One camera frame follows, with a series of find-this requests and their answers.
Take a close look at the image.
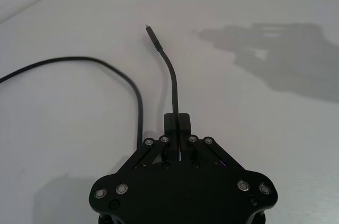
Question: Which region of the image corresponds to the black cable with plug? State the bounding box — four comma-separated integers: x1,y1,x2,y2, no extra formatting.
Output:
0,24,183,147

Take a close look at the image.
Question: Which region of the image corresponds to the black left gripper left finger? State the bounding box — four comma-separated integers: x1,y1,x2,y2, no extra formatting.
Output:
115,113,178,176

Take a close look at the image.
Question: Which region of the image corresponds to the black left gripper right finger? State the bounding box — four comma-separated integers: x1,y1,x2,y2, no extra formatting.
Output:
177,113,241,173

